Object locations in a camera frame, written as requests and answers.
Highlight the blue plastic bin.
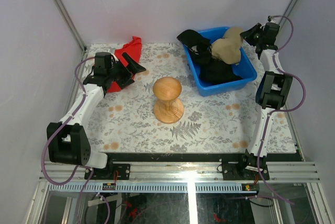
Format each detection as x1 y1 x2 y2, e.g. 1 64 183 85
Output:
177 27 257 96

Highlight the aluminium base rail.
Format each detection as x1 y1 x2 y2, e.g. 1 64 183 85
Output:
39 161 321 183

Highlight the red cloth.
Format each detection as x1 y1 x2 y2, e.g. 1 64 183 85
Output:
103 36 146 93

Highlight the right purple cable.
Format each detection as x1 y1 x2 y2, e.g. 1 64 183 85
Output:
255 15 306 206

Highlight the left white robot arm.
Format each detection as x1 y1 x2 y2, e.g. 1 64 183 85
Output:
46 52 146 179

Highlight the floral table mat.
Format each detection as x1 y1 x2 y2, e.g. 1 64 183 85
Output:
78 42 298 154

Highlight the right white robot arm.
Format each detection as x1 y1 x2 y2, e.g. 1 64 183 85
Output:
238 19 293 179

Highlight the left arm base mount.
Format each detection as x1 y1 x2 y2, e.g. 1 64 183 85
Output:
91 161 131 181

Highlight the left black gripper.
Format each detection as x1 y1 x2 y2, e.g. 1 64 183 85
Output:
107 52 145 88

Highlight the purple cable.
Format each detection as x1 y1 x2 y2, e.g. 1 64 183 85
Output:
255 15 306 206
41 56 110 224

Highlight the beige baseball cap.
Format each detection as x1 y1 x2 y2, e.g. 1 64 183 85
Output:
211 27 243 64

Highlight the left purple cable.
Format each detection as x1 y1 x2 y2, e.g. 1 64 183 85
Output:
41 56 110 224

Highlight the wooden hat stand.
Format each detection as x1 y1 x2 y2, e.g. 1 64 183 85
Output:
153 76 184 124

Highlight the black cap on bin rim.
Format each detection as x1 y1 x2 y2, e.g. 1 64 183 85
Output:
176 29 211 65

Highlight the black cap gold logo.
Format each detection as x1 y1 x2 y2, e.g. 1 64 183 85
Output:
199 59 242 85

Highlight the left aluminium frame post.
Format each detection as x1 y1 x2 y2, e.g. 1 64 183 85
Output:
53 0 87 52

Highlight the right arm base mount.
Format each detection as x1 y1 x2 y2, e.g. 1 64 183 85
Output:
220 153 270 181

